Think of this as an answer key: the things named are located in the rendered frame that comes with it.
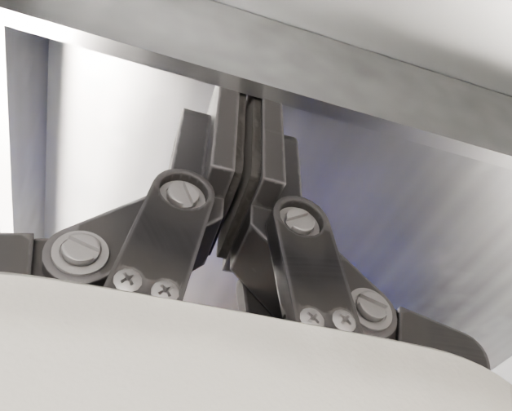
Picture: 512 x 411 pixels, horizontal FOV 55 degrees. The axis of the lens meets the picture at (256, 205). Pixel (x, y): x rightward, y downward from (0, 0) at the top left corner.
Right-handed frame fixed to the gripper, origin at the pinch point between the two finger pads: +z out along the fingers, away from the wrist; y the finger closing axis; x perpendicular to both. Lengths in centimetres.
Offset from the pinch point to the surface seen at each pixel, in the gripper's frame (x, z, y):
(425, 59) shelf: 2.3, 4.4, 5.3
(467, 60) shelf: 2.6, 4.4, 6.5
